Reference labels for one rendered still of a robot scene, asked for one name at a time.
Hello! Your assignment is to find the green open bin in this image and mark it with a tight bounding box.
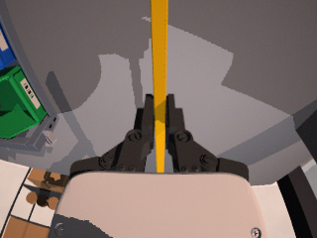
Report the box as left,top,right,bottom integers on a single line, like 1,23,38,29
0,65,47,139

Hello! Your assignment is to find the yellow bar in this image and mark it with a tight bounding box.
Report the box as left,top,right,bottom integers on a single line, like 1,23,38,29
151,0,167,173

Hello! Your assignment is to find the blue open bin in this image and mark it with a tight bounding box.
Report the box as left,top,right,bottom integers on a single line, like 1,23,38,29
0,22,17,70

